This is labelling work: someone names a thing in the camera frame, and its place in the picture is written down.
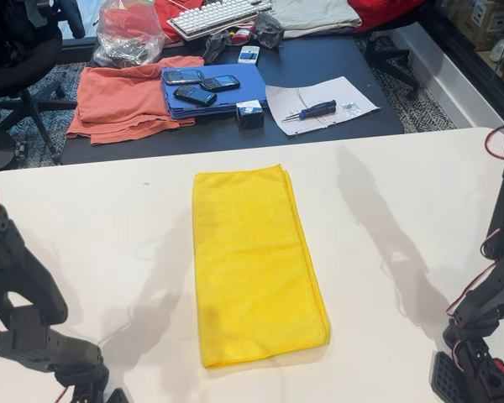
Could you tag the yellow microfiber towel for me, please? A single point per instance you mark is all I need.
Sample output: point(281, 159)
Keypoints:
point(252, 268)

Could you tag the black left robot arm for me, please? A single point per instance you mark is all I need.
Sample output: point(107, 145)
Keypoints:
point(25, 273)

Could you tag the small black box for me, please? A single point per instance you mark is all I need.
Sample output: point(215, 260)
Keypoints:
point(250, 119)

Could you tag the blue plastic folder stack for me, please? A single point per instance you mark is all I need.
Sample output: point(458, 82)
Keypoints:
point(248, 94)

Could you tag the blue black screwdriver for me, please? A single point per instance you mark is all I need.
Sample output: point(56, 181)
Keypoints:
point(319, 108)

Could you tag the black keypad phone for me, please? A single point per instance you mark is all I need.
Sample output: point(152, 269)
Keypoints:
point(220, 82)
point(182, 76)
point(195, 95)

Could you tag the small clear screw bag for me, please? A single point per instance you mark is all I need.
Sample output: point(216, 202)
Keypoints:
point(350, 108)

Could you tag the small white device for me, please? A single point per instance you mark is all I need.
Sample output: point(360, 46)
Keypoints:
point(248, 54)

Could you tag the white lined paper sheet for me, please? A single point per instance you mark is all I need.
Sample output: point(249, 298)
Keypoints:
point(353, 90)

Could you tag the dark desk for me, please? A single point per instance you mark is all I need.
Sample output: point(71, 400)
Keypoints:
point(319, 59)

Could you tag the grey crumpled plastic bag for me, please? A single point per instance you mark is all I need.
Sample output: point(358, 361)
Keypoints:
point(216, 44)
point(269, 31)

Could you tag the small red packet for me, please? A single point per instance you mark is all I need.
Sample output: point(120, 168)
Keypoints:
point(241, 37)

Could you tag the orange folded shirt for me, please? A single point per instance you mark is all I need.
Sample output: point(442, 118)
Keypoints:
point(117, 101)

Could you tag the white computer keyboard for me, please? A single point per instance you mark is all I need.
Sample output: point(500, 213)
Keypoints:
point(210, 19)

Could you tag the beige folded cloth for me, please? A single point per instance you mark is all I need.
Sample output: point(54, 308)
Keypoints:
point(315, 17)

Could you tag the red printed shirt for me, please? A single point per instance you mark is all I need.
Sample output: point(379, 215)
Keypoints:
point(168, 12)

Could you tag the clear plastic bag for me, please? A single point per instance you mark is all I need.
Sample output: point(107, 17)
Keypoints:
point(122, 33)

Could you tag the red fabric bag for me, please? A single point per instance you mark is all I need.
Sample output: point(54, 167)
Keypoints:
point(382, 12)

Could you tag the brown cardboard box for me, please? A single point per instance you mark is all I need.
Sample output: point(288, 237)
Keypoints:
point(483, 21)

